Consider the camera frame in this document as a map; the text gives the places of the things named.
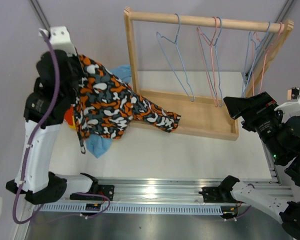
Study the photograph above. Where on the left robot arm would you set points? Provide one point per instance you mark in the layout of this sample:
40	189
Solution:
53	93

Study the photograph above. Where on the orange red shorts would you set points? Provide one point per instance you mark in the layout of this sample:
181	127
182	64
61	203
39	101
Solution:
68	116

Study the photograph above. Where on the black orange camouflage shorts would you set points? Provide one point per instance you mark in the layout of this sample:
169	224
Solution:
105	106

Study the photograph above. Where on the aluminium mounting rail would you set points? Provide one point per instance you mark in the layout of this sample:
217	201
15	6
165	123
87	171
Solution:
158	190

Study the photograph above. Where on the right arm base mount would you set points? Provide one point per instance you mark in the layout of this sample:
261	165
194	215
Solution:
217	192

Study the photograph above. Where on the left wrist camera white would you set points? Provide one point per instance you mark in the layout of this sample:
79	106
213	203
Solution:
59	38

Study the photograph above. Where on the aluminium frame post left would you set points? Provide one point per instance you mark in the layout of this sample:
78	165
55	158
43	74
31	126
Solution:
39	13

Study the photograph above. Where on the wooden clothes rack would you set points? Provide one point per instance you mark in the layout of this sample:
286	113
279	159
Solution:
203	118

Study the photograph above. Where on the light blue shorts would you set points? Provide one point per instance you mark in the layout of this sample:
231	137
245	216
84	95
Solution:
95	144

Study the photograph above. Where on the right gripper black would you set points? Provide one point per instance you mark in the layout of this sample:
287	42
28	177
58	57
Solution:
251	107

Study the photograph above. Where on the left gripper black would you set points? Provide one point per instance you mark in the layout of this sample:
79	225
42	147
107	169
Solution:
74	59

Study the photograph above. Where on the slotted cable duct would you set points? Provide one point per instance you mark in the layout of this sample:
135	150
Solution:
125	208

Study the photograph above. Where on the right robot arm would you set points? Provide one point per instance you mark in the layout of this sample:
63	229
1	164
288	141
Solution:
285	153

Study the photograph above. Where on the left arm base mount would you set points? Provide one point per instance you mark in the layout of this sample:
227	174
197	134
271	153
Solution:
102	192

